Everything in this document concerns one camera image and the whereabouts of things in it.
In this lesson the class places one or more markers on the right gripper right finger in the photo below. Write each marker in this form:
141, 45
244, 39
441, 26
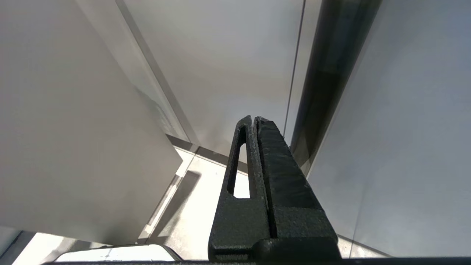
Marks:
290, 184

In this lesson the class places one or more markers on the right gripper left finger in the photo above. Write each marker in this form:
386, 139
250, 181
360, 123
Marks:
241, 224

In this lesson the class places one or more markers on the white cabinet door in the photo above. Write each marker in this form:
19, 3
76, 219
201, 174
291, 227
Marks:
401, 140
73, 121

